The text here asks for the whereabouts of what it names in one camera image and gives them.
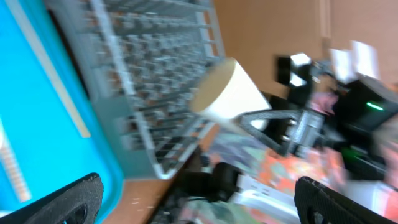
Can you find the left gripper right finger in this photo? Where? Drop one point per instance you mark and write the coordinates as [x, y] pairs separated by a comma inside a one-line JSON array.
[[317, 203]]

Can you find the grey dishwasher rack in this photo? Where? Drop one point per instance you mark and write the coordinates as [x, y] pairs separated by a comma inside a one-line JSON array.
[[140, 62]]

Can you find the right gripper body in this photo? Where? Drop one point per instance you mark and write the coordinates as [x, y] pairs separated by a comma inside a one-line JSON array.
[[307, 132]]

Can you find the wooden chopstick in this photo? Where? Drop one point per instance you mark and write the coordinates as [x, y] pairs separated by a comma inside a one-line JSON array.
[[40, 52], [12, 169]]

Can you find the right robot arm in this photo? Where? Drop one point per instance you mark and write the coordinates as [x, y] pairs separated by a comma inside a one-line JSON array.
[[348, 128]]

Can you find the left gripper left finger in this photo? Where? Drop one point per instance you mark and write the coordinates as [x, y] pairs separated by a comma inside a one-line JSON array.
[[78, 202]]

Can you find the white cup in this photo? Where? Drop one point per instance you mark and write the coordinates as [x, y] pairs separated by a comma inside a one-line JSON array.
[[226, 92]]

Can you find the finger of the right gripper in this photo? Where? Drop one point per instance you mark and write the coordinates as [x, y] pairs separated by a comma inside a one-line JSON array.
[[273, 128]]

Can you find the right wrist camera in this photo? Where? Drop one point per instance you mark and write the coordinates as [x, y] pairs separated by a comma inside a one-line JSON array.
[[287, 69]]

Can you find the teal serving tray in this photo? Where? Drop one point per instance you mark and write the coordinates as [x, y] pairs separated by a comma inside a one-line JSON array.
[[47, 145]]

